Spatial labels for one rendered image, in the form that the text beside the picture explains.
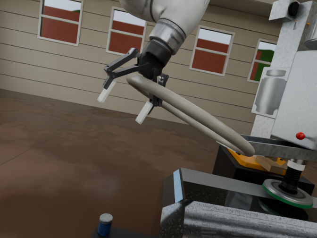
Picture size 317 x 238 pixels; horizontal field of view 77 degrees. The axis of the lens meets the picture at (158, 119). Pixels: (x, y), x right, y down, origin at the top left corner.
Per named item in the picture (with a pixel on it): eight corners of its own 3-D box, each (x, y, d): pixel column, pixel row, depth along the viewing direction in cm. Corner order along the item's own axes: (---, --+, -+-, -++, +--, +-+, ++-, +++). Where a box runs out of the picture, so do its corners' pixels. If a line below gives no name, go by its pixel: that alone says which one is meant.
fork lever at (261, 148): (309, 151, 114) (312, 143, 113) (350, 167, 97) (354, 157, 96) (211, 139, 88) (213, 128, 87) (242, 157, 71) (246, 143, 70)
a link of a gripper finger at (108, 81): (117, 73, 51) (107, 66, 49) (106, 89, 51) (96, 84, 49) (115, 72, 52) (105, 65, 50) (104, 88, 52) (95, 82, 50)
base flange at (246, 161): (225, 147, 206) (227, 142, 205) (273, 157, 203) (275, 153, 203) (240, 165, 158) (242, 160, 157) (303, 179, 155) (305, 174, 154)
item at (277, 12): (264, 23, 172) (270, 4, 169) (286, 27, 171) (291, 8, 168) (276, 14, 152) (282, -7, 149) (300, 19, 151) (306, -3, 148)
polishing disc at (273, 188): (324, 208, 90) (325, 206, 90) (280, 201, 89) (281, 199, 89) (291, 184, 111) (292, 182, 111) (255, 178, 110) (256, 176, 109)
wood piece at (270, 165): (254, 161, 165) (256, 155, 164) (266, 162, 166) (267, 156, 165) (269, 172, 145) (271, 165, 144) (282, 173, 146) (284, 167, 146)
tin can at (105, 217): (112, 231, 162) (115, 216, 160) (104, 238, 153) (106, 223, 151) (103, 225, 166) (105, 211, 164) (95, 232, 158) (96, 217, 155)
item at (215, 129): (197, 130, 103) (200, 125, 102) (283, 178, 58) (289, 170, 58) (114, 76, 82) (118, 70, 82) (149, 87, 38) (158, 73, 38)
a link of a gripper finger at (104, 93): (117, 80, 51) (114, 79, 50) (102, 104, 51) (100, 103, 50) (112, 78, 53) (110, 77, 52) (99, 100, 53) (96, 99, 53)
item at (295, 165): (293, 164, 102) (295, 157, 102) (306, 171, 96) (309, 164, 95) (283, 164, 100) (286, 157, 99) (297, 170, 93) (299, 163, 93)
